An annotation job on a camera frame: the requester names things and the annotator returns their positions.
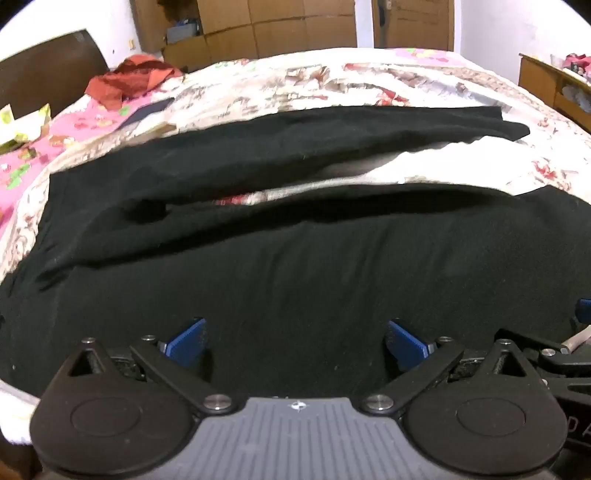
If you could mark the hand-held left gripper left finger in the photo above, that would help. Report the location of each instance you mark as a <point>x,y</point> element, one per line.
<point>188,339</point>

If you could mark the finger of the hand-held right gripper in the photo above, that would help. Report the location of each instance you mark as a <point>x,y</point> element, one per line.
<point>549,351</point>
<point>583,310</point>

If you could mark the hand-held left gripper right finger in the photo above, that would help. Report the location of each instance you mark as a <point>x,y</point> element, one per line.
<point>406,345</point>

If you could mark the black pants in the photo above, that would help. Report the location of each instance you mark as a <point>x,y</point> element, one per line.
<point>295,277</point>

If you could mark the dark blue cloth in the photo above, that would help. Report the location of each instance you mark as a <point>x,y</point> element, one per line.
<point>147,113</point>

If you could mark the wooden side cabinet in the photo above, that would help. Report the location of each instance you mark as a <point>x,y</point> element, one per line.
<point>538,78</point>

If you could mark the pile of clothes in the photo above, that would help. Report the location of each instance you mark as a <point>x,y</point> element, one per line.
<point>577,62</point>

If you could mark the red cloth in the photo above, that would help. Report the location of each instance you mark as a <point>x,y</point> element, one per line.
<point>134,76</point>

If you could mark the white floral blanket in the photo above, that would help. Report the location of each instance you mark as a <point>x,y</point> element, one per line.
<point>323,87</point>

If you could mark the dark wooden headboard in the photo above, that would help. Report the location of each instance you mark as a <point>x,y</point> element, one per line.
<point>46,74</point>

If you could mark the grey box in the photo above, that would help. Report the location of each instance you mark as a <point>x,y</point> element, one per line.
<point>182,32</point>

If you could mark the wooden door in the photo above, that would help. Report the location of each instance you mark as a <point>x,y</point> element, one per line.
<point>411,23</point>

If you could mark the wooden wardrobe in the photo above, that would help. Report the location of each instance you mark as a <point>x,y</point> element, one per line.
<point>277,27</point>

